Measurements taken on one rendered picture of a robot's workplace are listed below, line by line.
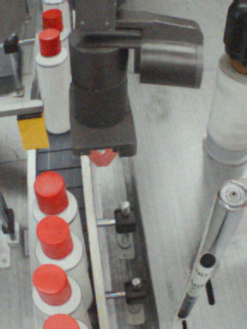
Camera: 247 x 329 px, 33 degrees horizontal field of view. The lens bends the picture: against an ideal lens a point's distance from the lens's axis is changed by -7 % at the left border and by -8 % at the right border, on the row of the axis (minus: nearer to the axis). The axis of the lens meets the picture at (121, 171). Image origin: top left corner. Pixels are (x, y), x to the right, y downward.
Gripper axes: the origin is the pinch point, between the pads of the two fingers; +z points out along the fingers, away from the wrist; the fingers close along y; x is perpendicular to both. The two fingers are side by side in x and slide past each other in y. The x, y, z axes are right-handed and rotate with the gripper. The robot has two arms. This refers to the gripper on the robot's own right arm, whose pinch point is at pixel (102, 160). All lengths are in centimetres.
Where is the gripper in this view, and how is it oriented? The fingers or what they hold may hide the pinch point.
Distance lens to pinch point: 54.2
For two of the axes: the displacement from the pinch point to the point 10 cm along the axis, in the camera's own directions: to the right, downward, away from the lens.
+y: -1.1, -8.1, 5.8
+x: -9.9, 0.8, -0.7
